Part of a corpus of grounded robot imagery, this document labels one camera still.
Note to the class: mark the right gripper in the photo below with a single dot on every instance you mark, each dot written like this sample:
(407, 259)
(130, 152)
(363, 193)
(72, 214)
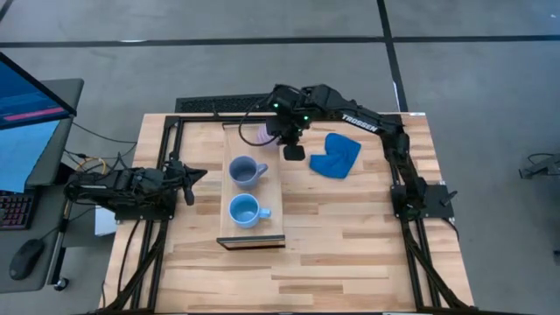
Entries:
(286, 122)

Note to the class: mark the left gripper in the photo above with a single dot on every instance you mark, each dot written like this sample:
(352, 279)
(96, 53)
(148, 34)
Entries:
(179, 179)

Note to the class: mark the purple mug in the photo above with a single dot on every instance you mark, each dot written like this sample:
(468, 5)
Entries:
(263, 139)

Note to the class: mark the grey-blue mug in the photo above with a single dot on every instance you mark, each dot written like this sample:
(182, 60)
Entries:
(244, 172)

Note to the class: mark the light blue mug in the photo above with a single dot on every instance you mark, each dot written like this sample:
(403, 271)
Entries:
(245, 211)

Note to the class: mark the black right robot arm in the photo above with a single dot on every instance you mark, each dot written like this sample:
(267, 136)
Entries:
(372, 124)

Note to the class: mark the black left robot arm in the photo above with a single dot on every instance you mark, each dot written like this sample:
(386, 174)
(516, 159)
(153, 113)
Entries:
(118, 186)

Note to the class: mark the blue cloth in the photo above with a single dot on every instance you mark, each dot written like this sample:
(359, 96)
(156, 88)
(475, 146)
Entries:
(337, 157)

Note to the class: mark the grey side desk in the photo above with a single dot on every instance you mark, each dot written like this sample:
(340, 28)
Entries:
(48, 153)

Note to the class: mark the black caster wheel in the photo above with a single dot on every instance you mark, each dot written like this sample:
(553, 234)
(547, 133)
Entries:
(61, 284)

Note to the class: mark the backlit keyboard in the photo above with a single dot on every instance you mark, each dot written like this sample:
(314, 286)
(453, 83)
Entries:
(15, 210)

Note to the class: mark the computer monitor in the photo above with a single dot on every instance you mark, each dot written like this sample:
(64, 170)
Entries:
(22, 105)

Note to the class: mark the black computer mouse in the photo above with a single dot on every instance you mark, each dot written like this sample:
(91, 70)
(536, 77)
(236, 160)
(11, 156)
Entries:
(25, 259)

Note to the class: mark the black aluminium table frame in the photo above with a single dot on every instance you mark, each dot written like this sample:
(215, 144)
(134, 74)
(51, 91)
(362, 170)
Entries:
(197, 119)

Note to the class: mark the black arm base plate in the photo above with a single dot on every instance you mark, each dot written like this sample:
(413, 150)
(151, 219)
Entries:
(437, 205)
(144, 213)

